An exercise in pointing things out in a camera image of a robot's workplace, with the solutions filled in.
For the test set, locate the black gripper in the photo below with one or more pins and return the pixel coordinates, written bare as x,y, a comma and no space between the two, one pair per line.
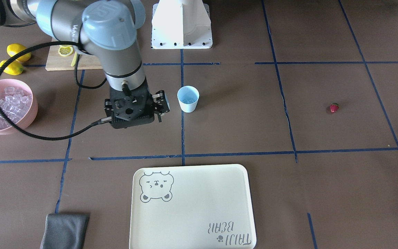
160,102

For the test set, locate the clear ice cube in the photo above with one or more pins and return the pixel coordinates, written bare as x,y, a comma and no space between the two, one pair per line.
188,101

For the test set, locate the red strawberry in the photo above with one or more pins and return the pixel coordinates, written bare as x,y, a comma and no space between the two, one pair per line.
334,107

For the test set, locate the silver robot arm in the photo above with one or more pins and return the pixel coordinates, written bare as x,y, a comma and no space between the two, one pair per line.
106,29

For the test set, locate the light blue cup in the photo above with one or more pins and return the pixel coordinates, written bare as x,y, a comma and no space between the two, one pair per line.
188,97

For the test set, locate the clear ice cubes pile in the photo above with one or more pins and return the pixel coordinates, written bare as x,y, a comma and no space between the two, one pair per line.
15,103

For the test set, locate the yellow plastic knife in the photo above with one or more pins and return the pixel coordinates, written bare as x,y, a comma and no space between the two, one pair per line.
73,61

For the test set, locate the cream bear tray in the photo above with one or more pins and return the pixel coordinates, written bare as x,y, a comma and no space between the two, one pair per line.
192,207

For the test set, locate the wooden cutting board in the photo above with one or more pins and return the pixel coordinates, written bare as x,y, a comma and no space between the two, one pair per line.
55,62

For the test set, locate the pink bowl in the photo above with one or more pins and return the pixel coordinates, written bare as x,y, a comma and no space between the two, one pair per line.
32,112

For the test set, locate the grey folded cloth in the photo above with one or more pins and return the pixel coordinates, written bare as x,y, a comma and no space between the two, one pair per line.
64,231

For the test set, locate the lemon nearer bowl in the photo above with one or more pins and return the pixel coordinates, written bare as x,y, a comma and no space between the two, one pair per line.
14,68

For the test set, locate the lemon farther from bowl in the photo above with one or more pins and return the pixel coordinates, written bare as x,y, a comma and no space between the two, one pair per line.
13,49

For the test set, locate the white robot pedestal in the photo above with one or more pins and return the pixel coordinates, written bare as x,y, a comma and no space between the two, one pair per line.
181,24

